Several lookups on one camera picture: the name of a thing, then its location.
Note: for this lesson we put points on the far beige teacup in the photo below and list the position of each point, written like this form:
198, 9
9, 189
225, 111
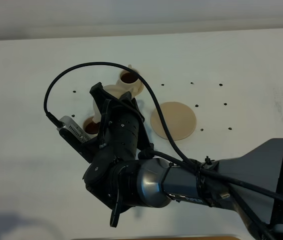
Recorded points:
125, 78

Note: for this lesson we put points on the near beige teacup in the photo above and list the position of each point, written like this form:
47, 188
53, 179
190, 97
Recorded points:
90, 127

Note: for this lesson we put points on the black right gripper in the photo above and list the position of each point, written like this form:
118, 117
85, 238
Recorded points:
121, 129

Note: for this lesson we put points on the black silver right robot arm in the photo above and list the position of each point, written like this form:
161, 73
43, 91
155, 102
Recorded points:
125, 171

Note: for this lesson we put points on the beige ceramic teapot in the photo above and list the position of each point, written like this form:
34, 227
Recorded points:
116, 91

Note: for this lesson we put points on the far beige cup saucer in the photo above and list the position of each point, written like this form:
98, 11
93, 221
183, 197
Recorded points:
136, 88

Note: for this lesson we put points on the beige teacup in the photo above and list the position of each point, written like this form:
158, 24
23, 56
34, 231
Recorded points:
125, 78
90, 127

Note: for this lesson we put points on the large beige teapot saucer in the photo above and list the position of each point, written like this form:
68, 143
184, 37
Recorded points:
180, 119

